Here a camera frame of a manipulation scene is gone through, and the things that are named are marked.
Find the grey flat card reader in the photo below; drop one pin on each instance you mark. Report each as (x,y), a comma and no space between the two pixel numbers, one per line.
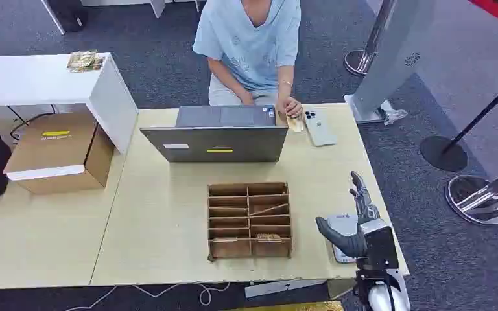
(342,223)

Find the stack of gold cards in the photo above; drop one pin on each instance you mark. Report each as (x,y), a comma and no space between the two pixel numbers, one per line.
(83,61)

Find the grey open laptop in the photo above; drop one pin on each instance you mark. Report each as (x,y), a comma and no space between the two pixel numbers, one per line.
(214,144)

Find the black computer tower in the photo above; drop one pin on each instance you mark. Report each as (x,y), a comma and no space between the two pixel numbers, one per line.
(68,15)

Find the chrome stanchion post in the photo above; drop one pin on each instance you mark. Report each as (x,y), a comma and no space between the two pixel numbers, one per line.
(378,30)

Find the white desk frame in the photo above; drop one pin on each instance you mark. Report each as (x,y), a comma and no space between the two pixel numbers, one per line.
(156,6)

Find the wooden divided card box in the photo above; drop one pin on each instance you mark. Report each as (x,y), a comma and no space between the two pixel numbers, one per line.
(249,251)

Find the person's left hand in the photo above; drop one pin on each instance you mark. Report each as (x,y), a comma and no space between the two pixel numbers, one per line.
(290,107)

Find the black stanchion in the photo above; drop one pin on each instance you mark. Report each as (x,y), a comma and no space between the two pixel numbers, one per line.
(442,154)

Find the silver kiosk stand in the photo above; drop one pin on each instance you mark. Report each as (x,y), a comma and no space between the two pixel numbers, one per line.
(395,56)

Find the clear plastic wrap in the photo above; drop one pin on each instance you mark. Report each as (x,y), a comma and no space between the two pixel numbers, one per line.
(393,113)

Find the gold printed card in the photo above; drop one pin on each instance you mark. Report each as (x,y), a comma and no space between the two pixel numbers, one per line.
(295,124)
(268,237)

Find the brown cardboard box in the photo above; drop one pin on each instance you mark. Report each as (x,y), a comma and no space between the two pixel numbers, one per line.
(51,146)

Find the grey metal desk bracket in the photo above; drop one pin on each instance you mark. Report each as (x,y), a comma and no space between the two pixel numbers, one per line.
(283,287)

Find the pale smartphone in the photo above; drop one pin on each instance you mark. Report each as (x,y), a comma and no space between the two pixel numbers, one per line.
(320,129)

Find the white side table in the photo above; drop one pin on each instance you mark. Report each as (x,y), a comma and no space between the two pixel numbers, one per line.
(38,79)

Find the person's right hand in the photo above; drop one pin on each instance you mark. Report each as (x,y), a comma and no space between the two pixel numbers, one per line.
(246,99)

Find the person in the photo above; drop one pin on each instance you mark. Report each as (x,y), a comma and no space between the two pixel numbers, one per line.
(249,47)

